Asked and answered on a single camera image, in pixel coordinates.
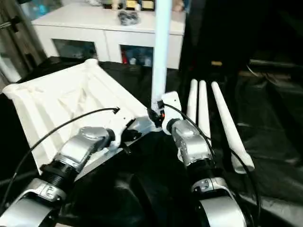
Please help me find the white plastic table leg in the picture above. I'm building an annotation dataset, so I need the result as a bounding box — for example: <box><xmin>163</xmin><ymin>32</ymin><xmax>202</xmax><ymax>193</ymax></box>
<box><xmin>210</xmin><ymin>81</ymin><xmax>256</xmax><ymax>175</ymax></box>
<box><xmin>150</xmin><ymin>0</ymin><xmax>173</xmax><ymax>115</ymax></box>
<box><xmin>197</xmin><ymin>80</ymin><xmax>212</xmax><ymax>141</ymax></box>
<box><xmin>186</xmin><ymin>79</ymin><xmax>199</xmax><ymax>124</ymax></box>

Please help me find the white plastic table top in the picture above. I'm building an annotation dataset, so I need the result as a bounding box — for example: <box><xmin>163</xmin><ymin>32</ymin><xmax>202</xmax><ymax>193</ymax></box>
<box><xmin>2</xmin><ymin>59</ymin><xmax>160</xmax><ymax>179</ymax></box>

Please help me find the grey bundle on cabinet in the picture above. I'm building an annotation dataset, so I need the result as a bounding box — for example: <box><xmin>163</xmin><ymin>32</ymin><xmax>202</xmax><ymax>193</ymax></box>
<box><xmin>117</xmin><ymin>10</ymin><xmax>140</xmax><ymax>26</ymax></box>

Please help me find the white cabinet with glass doors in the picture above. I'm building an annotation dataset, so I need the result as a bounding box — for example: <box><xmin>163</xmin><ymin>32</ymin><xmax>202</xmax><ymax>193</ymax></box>
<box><xmin>30</xmin><ymin>3</ymin><xmax>186</xmax><ymax>70</ymax></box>

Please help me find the black plastic mat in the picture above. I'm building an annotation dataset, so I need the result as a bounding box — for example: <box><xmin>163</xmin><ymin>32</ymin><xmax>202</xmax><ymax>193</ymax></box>
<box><xmin>0</xmin><ymin>54</ymin><xmax>303</xmax><ymax>227</ymax></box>

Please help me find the black flat device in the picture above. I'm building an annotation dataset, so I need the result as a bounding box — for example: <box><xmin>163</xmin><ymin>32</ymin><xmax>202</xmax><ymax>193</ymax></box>
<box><xmin>247</xmin><ymin>59</ymin><xmax>303</xmax><ymax>79</ymax></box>

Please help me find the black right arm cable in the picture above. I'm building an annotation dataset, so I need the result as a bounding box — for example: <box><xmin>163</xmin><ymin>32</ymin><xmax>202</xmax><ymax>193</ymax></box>
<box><xmin>163</xmin><ymin>104</ymin><xmax>262</xmax><ymax>214</ymax></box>

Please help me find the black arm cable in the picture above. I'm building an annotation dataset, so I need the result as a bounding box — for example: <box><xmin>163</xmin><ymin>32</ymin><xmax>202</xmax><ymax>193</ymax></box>
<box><xmin>0</xmin><ymin>107</ymin><xmax>120</xmax><ymax>210</ymax></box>
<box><xmin>163</xmin><ymin>104</ymin><xmax>262</xmax><ymax>214</ymax></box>

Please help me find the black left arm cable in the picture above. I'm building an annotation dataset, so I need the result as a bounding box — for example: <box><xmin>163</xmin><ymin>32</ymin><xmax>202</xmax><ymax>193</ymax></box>
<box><xmin>0</xmin><ymin>107</ymin><xmax>120</xmax><ymax>210</ymax></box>

